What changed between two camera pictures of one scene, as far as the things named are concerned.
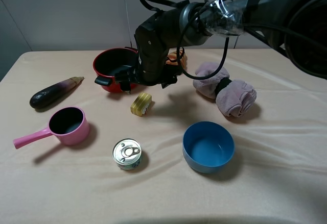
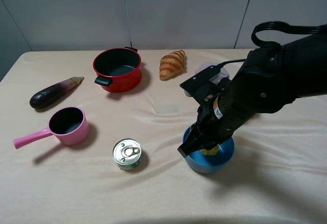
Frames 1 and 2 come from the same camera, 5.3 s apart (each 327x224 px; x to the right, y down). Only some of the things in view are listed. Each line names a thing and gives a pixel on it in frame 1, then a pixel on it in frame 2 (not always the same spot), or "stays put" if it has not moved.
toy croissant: x=177 y=57 stays put
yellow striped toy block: x=140 y=106 to x=212 y=152
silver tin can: x=126 y=153 stays put
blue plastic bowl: x=208 y=147 stays put
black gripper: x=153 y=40 to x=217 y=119
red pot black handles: x=109 y=61 stays put
